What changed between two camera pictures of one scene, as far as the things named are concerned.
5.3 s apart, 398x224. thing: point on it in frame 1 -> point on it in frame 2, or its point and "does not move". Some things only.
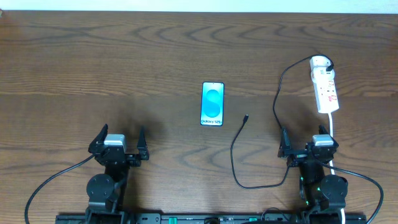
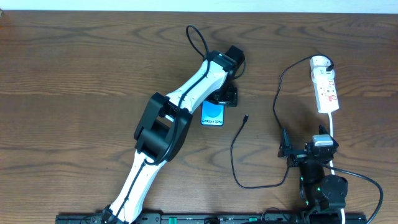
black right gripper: [305, 155] does not move
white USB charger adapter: [319, 61] does not move
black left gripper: [119, 157] -> [227, 98]
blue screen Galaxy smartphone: [212, 104] does not move
